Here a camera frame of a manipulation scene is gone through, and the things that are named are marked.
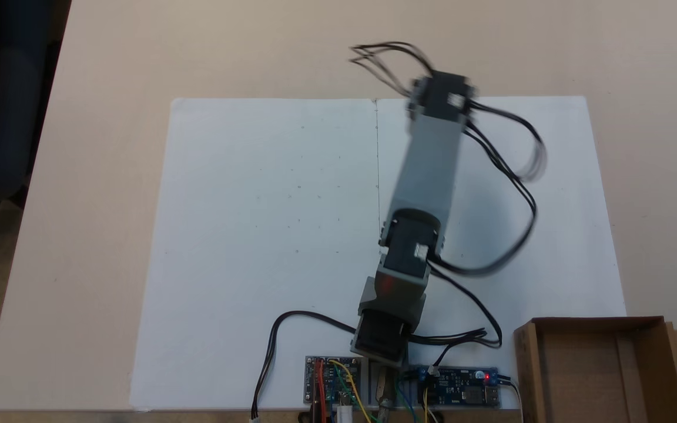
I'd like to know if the white paper sheet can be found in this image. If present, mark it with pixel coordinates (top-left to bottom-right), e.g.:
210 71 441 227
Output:
374 95 628 409
129 97 380 412

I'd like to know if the blue power converter board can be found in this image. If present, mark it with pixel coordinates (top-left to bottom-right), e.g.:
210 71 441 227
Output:
410 366 501 408

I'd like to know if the brown cardboard box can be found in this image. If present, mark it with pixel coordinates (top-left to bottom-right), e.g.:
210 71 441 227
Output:
514 316 677 423

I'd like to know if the black cable with white plug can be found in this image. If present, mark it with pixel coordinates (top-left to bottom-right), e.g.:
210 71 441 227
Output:
250 310 363 422

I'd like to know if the black base cable bundle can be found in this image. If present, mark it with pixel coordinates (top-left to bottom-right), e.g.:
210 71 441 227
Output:
408 273 503 368

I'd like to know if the circuit board with coloured wires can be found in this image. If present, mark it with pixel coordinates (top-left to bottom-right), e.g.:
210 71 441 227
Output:
305 355 364 407

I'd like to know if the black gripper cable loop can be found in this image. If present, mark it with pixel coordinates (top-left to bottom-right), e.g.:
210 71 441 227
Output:
348 41 434 98

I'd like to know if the orange jumper wire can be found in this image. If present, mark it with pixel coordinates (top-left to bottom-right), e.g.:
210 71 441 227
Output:
313 359 331 423

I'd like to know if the black wrist cable bundle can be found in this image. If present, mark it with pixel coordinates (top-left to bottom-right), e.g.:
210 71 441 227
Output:
428 99 548 278

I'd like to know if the board power cable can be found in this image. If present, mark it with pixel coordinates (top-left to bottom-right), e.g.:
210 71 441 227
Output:
498 378 525 423

